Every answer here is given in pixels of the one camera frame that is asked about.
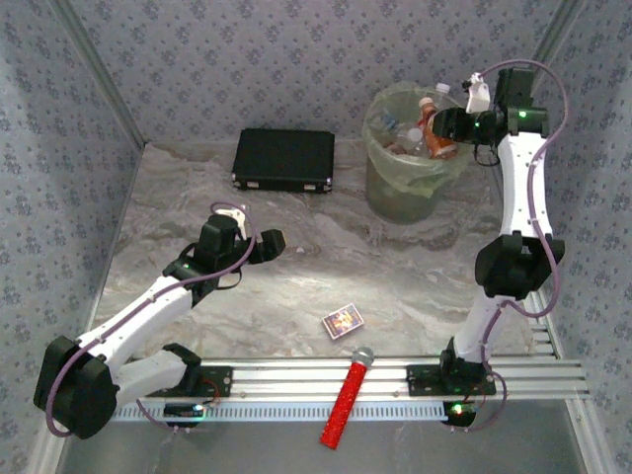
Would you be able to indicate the orange brown label bottle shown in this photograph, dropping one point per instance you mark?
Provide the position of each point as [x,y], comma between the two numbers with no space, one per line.
[442,147]

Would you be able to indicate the clear bottle red white label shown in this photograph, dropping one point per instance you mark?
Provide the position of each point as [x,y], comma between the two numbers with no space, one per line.
[443,89]

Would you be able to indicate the clear bottle white cap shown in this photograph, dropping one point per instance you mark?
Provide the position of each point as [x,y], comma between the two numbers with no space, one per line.
[414,134]

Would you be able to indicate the green translucent waste bin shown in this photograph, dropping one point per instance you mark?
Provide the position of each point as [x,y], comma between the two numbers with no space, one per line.
[395,197]

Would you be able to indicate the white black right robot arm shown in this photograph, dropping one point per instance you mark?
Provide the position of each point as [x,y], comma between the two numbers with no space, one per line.
[523,187]

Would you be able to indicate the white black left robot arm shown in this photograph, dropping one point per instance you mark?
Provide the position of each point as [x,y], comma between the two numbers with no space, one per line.
[74,395]

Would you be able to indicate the black hard case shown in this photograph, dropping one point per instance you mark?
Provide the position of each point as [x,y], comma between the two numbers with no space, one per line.
[284,160]

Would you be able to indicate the playing card box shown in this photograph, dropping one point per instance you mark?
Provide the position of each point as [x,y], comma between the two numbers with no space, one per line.
[343,321]

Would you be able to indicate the red glitter microphone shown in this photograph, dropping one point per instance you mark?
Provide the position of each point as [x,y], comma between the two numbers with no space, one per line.
[345,397]

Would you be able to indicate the small black controller board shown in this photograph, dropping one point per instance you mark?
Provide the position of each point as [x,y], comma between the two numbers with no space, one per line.
[459,414]
[182,414]

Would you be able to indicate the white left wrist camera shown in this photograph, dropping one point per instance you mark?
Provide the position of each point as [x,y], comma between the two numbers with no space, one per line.
[233,217]

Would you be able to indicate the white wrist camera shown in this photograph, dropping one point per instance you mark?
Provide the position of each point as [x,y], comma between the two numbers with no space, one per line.
[478,96]
[233,217]

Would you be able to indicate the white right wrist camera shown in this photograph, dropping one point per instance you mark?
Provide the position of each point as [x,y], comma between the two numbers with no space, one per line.
[478,96]

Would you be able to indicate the aluminium corner post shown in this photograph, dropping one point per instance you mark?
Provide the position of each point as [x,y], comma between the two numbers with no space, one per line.
[555,29]
[105,81]

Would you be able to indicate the aluminium mounting rail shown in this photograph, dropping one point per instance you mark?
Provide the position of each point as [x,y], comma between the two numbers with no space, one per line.
[306,380]

